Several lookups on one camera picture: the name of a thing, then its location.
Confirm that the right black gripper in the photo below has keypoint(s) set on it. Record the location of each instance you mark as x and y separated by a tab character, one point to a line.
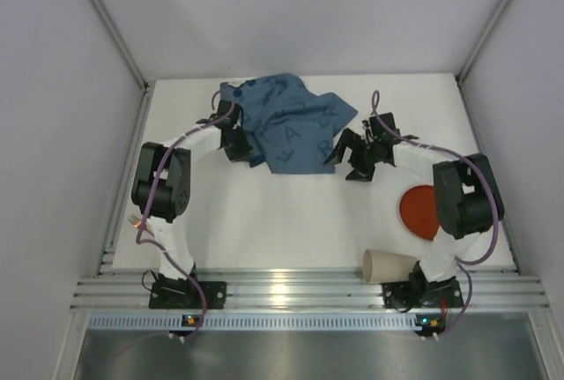
358	156

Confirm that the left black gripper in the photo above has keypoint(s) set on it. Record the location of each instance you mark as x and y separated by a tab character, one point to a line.
241	147

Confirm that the blue letter-print placemat cloth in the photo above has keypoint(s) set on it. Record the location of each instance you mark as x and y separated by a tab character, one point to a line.
290	129

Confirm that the red round plastic plate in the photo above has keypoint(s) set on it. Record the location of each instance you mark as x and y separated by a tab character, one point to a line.
418	213

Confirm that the beige paper cup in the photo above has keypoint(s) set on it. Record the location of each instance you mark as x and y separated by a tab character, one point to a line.
379	267

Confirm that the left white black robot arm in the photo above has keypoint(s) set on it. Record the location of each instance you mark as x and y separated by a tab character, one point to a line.
161	186

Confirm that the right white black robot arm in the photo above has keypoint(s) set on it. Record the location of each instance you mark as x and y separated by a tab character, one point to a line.
468	203

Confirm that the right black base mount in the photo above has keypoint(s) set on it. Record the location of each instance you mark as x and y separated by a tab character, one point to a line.
404	296

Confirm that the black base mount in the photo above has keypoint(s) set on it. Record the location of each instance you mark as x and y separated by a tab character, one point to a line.
404	296
182	294

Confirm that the aluminium rail frame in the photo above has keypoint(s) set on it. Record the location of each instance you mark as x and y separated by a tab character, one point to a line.
296	290

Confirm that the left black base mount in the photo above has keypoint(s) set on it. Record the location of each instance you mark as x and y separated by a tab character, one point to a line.
182	294

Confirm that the perforated cable tray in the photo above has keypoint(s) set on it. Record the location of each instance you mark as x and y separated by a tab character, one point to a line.
268	322

